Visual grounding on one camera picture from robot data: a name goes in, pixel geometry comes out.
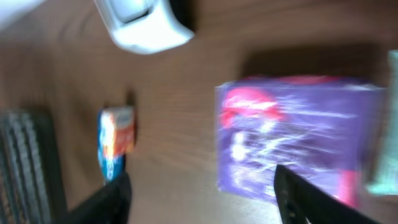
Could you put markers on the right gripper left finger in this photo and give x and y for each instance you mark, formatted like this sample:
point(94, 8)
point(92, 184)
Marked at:
point(109, 205)

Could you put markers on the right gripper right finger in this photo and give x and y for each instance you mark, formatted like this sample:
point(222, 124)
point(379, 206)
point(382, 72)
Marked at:
point(300, 202)

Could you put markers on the blue Oreo cookie pack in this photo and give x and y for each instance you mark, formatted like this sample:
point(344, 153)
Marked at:
point(111, 166)

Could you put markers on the pink purple liners pack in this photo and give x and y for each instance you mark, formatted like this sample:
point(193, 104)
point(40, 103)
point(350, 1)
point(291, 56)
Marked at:
point(317, 126)

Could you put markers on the green tissue wipes pack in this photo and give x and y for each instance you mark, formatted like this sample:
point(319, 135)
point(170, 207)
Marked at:
point(385, 176)

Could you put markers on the small orange box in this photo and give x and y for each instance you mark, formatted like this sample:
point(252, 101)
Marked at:
point(117, 127)

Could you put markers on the white barcode scanner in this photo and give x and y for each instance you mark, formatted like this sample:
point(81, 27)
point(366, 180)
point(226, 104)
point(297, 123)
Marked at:
point(147, 27)

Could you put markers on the grey plastic mesh basket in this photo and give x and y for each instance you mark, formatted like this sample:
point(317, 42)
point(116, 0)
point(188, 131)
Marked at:
point(31, 181)

